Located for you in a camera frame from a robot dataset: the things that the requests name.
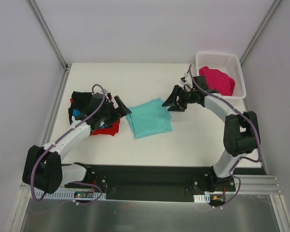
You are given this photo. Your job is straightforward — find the red t shirt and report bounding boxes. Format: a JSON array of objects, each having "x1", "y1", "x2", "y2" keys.
[{"x1": 68, "y1": 98, "x2": 120, "y2": 136}]

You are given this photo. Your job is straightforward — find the teal t shirt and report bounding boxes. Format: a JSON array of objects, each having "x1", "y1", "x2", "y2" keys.
[{"x1": 126, "y1": 98, "x2": 173, "y2": 139}]

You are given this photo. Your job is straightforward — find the white plastic basket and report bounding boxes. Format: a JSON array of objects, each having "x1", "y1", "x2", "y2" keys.
[{"x1": 195, "y1": 51, "x2": 247, "y2": 100}]

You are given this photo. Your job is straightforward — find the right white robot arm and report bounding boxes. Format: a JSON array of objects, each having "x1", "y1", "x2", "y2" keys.
[{"x1": 162, "y1": 76, "x2": 261, "y2": 192}]

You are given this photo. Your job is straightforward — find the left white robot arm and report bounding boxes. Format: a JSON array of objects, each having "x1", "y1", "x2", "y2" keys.
[{"x1": 22, "y1": 91, "x2": 131, "y2": 194}]

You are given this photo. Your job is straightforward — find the magenta t shirt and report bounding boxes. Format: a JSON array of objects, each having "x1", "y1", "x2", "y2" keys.
[{"x1": 199, "y1": 66, "x2": 235, "y2": 96}]

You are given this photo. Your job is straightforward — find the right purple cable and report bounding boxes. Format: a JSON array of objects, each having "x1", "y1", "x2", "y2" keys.
[{"x1": 188, "y1": 64, "x2": 263, "y2": 212}]

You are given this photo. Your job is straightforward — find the purple cable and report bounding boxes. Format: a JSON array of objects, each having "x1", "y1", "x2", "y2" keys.
[
  {"x1": 30, "y1": 84, "x2": 107, "y2": 215},
  {"x1": 188, "y1": 64, "x2": 263, "y2": 212}
]

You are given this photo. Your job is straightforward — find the left aluminium frame post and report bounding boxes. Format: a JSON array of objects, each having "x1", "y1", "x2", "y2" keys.
[{"x1": 28, "y1": 0, "x2": 72, "y2": 72}]

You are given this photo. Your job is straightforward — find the aluminium frame post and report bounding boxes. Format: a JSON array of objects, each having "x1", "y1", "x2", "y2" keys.
[
  {"x1": 240, "y1": 0, "x2": 284, "y2": 66},
  {"x1": 28, "y1": 0, "x2": 72, "y2": 72}
]

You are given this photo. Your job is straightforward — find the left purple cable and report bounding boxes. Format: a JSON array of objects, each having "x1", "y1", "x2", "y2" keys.
[{"x1": 30, "y1": 84, "x2": 107, "y2": 215}]

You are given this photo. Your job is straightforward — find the left white cable duct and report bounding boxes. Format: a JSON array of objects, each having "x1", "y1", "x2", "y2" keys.
[{"x1": 43, "y1": 190, "x2": 106, "y2": 201}]

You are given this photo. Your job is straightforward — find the white cable duct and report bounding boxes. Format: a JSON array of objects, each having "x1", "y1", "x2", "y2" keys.
[
  {"x1": 193, "y1": 194, "x2": 210, "y2": 203},
  {"x1": 43, "y1": 190, "x2": 106, "y2": 201}
]

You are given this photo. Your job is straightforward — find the right white cable duct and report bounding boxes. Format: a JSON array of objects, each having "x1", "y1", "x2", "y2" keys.
[{"x1": 193, "y1": 194, "x2": 210, "y2": 203}]

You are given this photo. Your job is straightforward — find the right aluminium frame post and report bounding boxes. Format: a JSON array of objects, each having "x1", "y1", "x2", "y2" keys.
[{"x1": 240, "y1": 0, "x2": 284, "y2": 66}]

